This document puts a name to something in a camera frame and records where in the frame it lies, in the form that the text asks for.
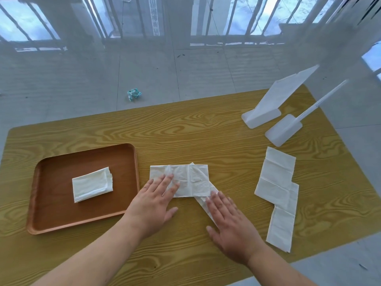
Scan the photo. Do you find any white plastic stand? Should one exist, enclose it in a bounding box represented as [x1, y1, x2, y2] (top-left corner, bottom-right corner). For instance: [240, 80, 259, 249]
[264, 79, 349, 147]
[241, 64, 321, 129]

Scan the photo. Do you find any person's right hand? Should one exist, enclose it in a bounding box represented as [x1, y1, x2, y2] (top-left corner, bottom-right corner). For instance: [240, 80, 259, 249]
[205, 190, 266, 267]

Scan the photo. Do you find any metal window railing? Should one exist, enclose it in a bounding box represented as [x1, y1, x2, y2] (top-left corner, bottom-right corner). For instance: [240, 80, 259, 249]
[0, 0, 381, 52]

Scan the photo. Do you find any brown wooden tray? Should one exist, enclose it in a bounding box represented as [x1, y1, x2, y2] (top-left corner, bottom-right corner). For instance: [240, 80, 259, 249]
[26, 143, 140, 235]

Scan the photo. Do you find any person's left hand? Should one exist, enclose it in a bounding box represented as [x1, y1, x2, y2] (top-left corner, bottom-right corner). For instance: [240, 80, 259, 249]
[123, 174, 181, 240]

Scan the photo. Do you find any person's left forearm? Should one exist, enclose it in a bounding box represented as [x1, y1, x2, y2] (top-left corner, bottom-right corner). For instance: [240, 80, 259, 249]
[31, 216, 145, 286]

